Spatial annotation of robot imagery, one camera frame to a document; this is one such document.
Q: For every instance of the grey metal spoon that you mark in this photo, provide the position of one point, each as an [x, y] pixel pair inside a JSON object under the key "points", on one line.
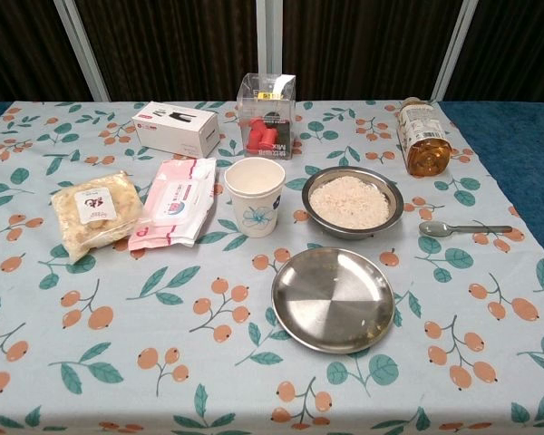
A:
{"points": [[435, 229]]}

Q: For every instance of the white paper cup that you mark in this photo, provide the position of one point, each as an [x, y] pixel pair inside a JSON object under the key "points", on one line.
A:
{"points": [[256, 213]]}

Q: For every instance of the white rice heap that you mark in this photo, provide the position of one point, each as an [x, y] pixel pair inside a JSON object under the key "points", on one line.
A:
{"points": [[349, 204]]}

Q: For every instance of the metal bowl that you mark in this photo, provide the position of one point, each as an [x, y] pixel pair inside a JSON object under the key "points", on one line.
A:
{"points": [[392, 192]]}

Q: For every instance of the red plastic pieces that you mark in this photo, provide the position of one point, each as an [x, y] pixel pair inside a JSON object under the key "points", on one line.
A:
{"points": [[260, 135]]}

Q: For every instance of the pink white snack packet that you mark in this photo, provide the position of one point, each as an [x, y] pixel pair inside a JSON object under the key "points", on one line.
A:
{"points": [[177, 204]]}

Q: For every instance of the round metal plate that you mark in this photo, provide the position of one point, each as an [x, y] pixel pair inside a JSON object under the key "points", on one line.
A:
{"points": [[333, 301]]}

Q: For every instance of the clear plastic box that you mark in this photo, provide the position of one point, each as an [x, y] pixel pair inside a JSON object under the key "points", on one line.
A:
{"points": [[265, 90]]}

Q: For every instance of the white cardboard box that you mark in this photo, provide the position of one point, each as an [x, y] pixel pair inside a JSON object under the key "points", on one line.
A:
{"points": [[172, 129]]}

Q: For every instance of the floral tablecloth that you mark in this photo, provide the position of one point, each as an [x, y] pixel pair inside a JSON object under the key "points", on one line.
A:
{"points": [[163, 344]]}

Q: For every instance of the amber tea bottle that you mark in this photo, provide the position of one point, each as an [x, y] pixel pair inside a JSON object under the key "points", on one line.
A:
{"points": [[424, 145]]}

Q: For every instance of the clear snack bag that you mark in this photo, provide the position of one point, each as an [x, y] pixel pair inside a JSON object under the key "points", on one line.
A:
{"points": [[95, 213]]}

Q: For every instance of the dark partition panel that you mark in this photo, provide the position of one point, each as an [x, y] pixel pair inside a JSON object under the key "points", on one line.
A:
{"points": [[172, 45], [22, 45], [512, 45], [358, 45]]}

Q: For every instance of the blue table cloth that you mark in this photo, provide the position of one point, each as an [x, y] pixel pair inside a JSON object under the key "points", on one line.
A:
{"points": [[508, 145]]}

